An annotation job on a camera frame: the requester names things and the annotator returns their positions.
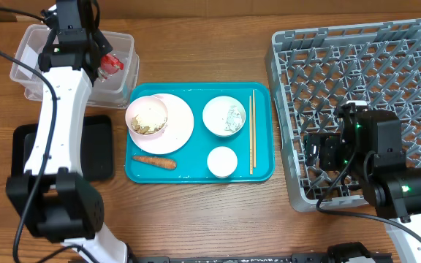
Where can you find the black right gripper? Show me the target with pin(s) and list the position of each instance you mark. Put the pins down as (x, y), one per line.
(327, 143)

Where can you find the white cup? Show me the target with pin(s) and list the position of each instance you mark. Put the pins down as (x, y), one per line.
(222, 162)

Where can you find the white bowl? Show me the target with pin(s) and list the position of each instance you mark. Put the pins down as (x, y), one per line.
(214, 115)

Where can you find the pink plate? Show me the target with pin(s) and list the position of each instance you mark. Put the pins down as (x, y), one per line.
(175, 133)

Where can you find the pink bowl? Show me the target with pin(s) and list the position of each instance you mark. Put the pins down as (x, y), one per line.
(142, 102)

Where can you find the red snack wrapper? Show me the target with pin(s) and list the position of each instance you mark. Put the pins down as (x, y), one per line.
(109, 65)

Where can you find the white tissue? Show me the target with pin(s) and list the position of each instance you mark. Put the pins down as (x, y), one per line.
(234, 119)

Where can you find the rice and peanuts food waste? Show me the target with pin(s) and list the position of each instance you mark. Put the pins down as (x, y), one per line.
(148, 120)

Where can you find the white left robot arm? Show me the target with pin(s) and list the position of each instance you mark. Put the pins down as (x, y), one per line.
(52, 198)

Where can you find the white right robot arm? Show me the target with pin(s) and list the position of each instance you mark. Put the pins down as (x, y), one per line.
(369, 148)

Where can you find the grey dishwasher rack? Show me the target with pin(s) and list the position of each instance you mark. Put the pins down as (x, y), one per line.
(311, 70)

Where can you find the clear plastic waste bin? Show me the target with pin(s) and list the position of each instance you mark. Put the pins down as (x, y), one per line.
(114, 92)

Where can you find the right wooden chopstick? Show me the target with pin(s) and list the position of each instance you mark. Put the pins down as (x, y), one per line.
(254, 131)

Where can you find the wooden chopstick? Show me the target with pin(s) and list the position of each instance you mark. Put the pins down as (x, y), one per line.
(250, 137)
(254, 131)

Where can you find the left wooden chopstick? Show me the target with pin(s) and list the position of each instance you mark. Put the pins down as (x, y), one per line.
(250, 137)

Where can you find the teal serving tray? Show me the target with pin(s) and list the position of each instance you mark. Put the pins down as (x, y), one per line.
(192, 156)

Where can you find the carrot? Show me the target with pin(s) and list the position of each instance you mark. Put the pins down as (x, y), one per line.
(160, 162)

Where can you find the black tray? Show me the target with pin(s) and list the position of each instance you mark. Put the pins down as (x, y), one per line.
(96, 150)

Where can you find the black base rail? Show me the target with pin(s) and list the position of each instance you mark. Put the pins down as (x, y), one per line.
(341, 253)

